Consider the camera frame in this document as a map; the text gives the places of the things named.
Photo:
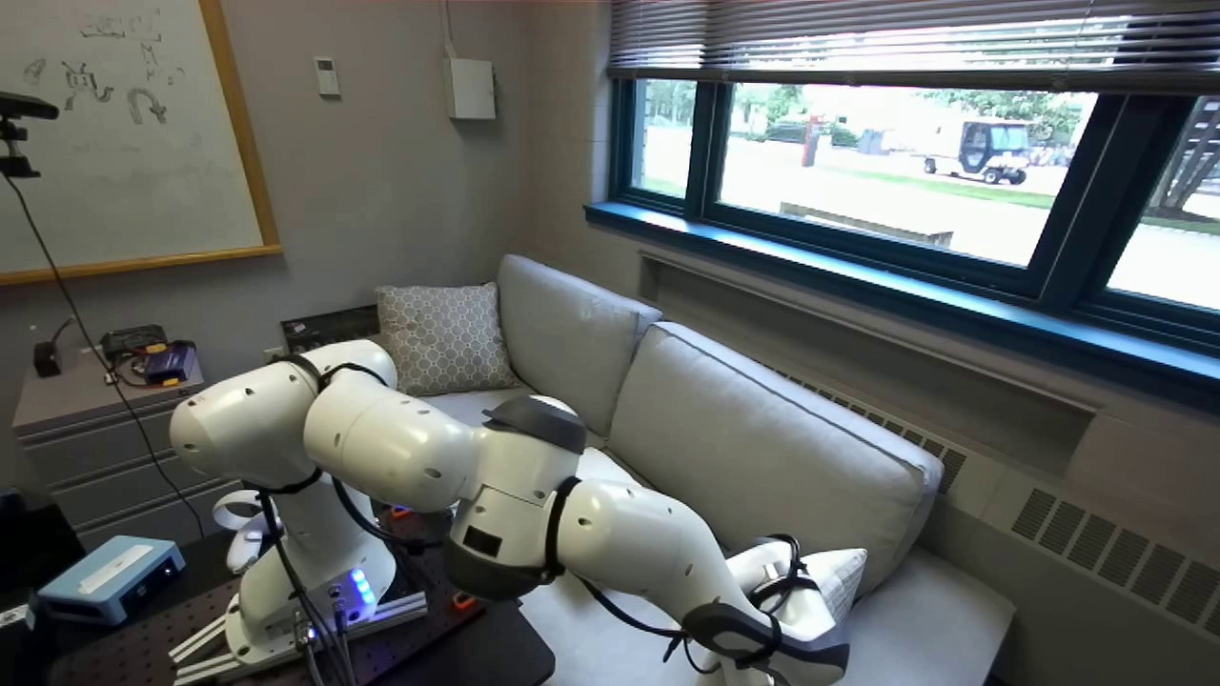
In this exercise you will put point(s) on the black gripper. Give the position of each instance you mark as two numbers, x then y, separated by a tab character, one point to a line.
809	663

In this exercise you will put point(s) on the cream striped pillow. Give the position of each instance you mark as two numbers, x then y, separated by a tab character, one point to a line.
832	578

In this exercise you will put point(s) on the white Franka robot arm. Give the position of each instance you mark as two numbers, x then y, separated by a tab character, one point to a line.
384	442

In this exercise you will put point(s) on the grey fabric sofa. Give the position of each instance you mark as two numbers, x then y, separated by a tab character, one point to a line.
765	433

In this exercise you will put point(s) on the black robot table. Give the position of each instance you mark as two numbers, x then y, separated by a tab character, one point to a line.
509	653

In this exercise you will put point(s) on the orange black clamp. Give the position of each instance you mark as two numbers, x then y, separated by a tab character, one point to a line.
403	518
467	603

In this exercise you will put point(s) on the silver robot mounting plate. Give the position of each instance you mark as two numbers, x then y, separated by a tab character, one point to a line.
384	617

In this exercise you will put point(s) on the white VR controller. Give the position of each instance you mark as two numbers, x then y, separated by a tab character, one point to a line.
237	517

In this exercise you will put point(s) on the black side table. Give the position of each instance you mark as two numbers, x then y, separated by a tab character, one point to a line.
324	326

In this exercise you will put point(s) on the grey window blinds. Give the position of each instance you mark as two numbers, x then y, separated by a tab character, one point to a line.
888	38

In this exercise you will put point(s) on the light blue box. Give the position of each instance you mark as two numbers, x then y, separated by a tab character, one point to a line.
108	578

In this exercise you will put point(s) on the colourful electronics pile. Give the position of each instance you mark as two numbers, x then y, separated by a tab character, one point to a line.
154	359

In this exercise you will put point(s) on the grey drawer cabinet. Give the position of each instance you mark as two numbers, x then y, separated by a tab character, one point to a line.
87	442

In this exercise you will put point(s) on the wall heater vent grille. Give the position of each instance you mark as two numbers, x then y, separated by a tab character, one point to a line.
1108	546

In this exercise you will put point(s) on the wide blue frame window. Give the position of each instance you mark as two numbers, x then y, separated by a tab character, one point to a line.
1081	240

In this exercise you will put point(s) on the white wall box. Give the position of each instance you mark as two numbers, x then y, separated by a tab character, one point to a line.
475	89

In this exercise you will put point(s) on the white wall thermostat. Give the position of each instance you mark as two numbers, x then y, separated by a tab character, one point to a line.
328	77

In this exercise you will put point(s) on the wood frame whiteboard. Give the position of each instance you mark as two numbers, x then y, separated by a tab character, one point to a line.
127	153

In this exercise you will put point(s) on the black tripod camera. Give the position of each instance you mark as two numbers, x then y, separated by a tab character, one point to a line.
21	113

